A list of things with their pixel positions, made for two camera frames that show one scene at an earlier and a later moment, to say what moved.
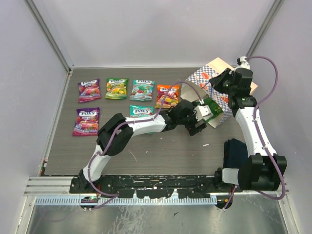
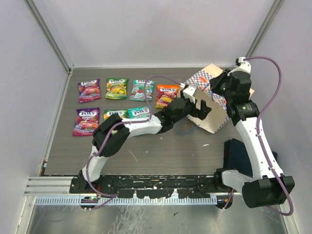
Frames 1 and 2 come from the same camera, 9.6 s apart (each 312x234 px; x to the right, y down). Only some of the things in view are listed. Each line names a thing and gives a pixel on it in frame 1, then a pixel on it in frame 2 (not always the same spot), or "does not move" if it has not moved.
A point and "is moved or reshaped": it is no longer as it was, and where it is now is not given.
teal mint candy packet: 142,90 does not move
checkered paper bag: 198,86 is moved or reshaped
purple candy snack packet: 89,90 does not move
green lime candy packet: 215,108 to 122,113
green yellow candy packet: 116,88 does not move
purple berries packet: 87,122 does not move
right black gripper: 216,82 does not move
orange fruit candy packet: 172,98 does not move
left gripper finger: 197,128 to 203,114
